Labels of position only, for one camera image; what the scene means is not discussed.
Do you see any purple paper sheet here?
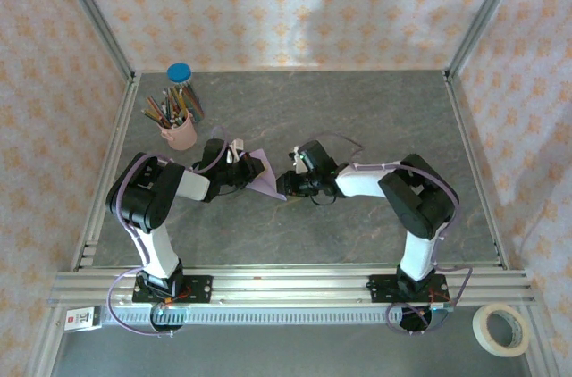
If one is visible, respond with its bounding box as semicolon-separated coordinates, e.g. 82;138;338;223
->
245;147;288;202

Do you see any pink pencil cup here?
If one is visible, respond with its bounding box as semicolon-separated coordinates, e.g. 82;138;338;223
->
159;111;198;152

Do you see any coloured pencil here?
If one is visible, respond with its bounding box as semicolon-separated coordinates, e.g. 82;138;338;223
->
145;96;174;122
171;86;185;118
140;108;171;126
160;88;179;120

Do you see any clear pencil tube blue lid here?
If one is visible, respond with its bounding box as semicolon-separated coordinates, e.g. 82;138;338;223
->
166;63;206;121

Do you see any white label card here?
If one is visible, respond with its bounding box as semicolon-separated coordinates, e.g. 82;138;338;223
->
63;307;102;331

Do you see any masking tape roll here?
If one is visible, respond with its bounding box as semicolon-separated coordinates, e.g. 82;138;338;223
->
472;303;532;358

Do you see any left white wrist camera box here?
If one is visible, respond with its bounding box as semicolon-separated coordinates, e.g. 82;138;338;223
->
225;138;246;163

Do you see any long aluminium mounting rail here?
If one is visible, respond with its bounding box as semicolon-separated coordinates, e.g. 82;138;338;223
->
46;264;535;309

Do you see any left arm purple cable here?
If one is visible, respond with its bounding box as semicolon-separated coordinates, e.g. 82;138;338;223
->
106;125;238;338

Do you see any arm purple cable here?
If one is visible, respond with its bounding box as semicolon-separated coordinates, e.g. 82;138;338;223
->
307;133;474;336
106;125;238;338

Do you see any aluminium table side rail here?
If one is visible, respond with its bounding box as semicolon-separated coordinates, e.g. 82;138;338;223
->
73;75;139;271
444;72;510;271

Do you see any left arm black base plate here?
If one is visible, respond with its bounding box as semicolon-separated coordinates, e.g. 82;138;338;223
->
132;275;214;305

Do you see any slotted grey cable duct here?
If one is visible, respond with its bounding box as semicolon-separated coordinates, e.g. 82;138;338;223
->
100;307;452;327

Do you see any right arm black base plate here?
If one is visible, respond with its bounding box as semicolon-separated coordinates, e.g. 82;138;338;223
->
368;273;450;305

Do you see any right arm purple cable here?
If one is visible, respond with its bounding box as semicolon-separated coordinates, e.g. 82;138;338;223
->
307;133;474;336

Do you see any aluminium frame post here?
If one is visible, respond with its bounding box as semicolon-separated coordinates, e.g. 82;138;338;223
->
446;0;533;81
46;0;138;83

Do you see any aluminium frame bar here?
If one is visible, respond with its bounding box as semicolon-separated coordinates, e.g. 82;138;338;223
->
24;307;68;377
520;307;558;377

